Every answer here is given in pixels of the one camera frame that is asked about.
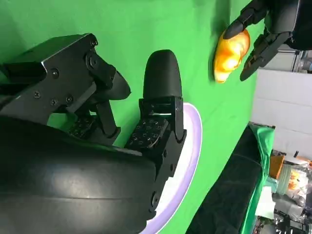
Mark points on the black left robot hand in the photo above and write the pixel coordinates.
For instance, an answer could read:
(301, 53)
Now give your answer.
(282, 17)

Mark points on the white partition panel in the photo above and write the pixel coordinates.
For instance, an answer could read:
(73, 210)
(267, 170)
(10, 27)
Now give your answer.
(282, 102)

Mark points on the lilac plate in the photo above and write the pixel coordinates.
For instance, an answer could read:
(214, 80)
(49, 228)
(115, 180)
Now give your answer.
(192, 136)

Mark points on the green table cloth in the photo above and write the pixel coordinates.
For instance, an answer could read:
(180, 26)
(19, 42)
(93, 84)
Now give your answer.
(170, 24)

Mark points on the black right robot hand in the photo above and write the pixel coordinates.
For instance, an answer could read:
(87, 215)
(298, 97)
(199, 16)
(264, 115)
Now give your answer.
(73, 182)

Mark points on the orange and white bread roll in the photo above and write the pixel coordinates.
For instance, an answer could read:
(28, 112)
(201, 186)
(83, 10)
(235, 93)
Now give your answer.
(231, 56)

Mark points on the orange box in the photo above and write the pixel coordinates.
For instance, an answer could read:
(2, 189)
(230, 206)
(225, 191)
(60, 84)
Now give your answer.
(277, 167)

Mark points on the black backdrop cloth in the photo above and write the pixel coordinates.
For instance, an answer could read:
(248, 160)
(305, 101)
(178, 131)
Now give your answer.
(226, 185)

